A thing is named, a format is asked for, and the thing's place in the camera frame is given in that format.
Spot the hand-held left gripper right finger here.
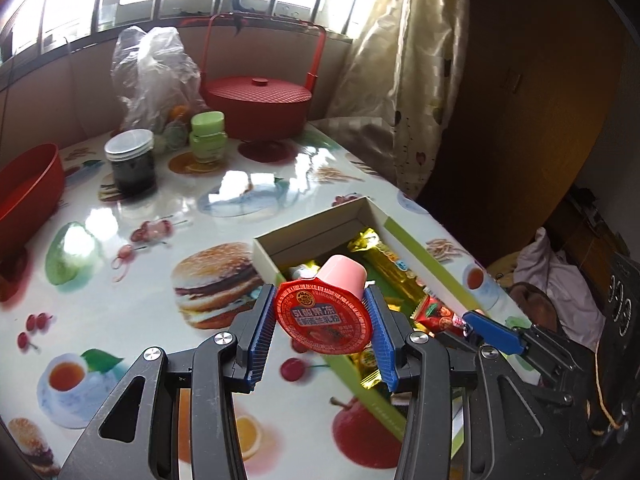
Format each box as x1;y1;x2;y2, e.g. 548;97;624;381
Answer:
364;284;581;480

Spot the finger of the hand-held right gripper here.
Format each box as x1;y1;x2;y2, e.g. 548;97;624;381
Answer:
461;309;593;407

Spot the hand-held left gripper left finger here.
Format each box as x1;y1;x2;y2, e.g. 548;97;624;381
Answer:
57;284;279;480

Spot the red snack packet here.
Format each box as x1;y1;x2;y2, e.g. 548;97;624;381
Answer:
412;295;473;336

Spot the pink jelly cup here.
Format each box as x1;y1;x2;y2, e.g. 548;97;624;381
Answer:
273;255;376;356

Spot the green and white cardboard box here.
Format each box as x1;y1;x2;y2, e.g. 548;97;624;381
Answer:
251;196;503;466

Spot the white cloth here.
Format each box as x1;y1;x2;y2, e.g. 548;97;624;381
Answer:
512;227;608;346

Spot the printed plastic tablecloth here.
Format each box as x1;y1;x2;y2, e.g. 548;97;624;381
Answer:
0;120;531;480

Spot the green cream jar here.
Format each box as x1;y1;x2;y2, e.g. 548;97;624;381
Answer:
189;111;227;162

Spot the dark jar with clear lid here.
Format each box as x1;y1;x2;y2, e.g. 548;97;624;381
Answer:
104;129;157;196

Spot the brown wooden wardrobe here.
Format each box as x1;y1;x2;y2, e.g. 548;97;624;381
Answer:
417;0;636;281

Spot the red oval plastic tray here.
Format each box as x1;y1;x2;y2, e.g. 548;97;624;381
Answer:
0;143;67;271

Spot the patterned cream curtain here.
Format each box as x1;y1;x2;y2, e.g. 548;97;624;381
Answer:
327;0;468;201

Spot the clear plastic bag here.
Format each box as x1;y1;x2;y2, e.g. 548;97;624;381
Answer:
111;26;208;133

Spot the black hook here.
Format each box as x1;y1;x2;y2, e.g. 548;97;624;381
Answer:
231;0;251;36

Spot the red basket with handle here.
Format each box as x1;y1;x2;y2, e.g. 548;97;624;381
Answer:
200;12;327;142

